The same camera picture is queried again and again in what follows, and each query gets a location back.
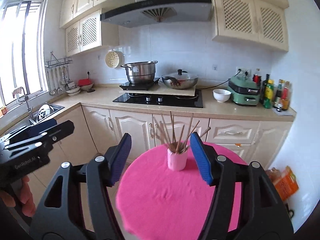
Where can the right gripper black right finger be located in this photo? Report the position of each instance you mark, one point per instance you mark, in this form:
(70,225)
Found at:
(245,203)

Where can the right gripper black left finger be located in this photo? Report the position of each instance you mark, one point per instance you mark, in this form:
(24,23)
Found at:
(59,213)

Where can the wooden chopstick edge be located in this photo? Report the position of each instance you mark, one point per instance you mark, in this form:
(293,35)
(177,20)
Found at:
(180,138)

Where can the kitchen faucet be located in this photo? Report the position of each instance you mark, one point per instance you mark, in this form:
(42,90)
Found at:
(24,99)

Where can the kitchen window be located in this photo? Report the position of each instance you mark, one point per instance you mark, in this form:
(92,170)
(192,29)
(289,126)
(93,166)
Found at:
(21,48)

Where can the upper kitchen cabinets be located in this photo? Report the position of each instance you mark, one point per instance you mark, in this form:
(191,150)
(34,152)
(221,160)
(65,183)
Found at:
(89,24)

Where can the person's left hand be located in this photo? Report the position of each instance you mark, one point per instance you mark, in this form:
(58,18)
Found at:
(25,197)

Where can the orange package on floor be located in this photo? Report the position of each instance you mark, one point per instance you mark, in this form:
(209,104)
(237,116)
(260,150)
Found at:
(286,185)

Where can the stacked white dishes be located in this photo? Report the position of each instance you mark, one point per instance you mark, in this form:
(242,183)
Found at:
(72,88)

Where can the hanging utensil rack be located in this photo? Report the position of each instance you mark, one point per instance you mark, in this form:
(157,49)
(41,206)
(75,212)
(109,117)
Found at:
(57,74)

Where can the pink round table cloth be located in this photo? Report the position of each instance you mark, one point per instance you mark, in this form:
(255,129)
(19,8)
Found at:
(155,202)

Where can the red container on counter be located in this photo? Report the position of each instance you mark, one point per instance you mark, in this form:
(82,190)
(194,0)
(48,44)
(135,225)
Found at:
(84,82)

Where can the pink chopstick holder cup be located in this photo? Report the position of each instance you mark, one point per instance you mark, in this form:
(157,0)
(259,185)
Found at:
(176,157)

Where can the red capped condiment bottle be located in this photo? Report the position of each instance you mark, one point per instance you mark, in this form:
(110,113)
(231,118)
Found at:
(286,96)

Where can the green yellow bottle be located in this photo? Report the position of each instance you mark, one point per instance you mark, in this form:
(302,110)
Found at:
(268,94)

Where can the black induction cooker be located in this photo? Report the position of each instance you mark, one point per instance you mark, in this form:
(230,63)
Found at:
(139,86)

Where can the green electric grill appliance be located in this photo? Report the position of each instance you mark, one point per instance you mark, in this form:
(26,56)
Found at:
(244,91)

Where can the white ceramic bowl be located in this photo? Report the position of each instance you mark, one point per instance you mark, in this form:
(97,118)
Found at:
(221,95)

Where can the cream perforated skimmer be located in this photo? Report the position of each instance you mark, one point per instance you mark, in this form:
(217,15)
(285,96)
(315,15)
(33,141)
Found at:
(114,59)

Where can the black gas hob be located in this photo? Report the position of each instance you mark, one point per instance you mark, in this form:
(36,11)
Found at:
(194,101)

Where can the steel stock pot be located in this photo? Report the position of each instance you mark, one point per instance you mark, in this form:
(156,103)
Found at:
(140,72)

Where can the steel wok with lid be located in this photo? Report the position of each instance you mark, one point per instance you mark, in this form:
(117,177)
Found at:
(180,80)

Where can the range hood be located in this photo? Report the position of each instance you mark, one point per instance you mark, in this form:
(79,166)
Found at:
(150,12)

